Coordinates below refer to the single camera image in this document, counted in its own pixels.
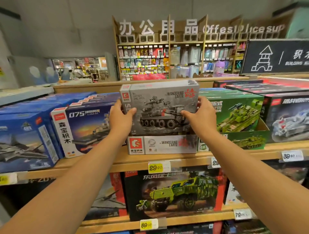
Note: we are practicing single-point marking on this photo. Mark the row of green tank boxes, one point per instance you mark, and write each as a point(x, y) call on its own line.
point(236, 115)

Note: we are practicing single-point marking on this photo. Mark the person's left forearm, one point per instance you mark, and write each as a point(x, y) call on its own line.
point(62, 193)

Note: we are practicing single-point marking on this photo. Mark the row of Challenger tank boxes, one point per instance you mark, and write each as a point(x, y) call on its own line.
point(289, 120)

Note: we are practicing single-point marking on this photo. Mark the person's left hand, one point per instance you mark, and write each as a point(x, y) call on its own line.
point(120, 123)

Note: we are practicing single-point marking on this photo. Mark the grey Wandering Earth box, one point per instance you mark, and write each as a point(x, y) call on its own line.
point(159, 96)

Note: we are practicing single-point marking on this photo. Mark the person's right hand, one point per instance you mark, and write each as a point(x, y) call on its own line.
point(205, 120)

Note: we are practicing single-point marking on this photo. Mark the grey display carton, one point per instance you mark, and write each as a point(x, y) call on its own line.
point(164, 144)

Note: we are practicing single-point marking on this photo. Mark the black hanging sign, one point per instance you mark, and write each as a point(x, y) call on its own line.
point(275, 58)

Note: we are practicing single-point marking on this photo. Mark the wooden shelf unit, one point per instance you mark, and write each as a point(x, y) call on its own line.
point(188, 158)

